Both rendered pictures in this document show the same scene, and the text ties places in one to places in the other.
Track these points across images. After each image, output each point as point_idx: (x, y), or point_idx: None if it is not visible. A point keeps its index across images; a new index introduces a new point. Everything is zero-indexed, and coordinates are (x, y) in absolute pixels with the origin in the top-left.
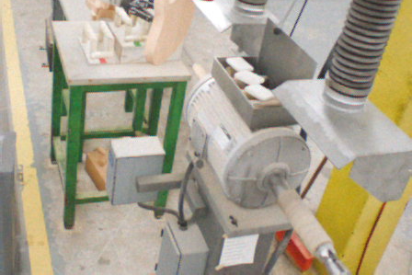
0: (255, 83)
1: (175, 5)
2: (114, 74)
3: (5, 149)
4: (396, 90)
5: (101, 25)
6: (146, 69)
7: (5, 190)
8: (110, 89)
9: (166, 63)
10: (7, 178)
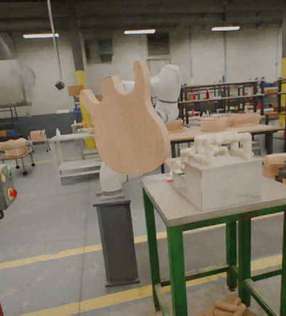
0: None
1: (103, 108)
2: (152, 187)
3: (113, 199)
4: None
5: None
6: (169, 197)
7: (99, 217)
8: (149, 199)
9: (188, 205)
10: (99, 211)
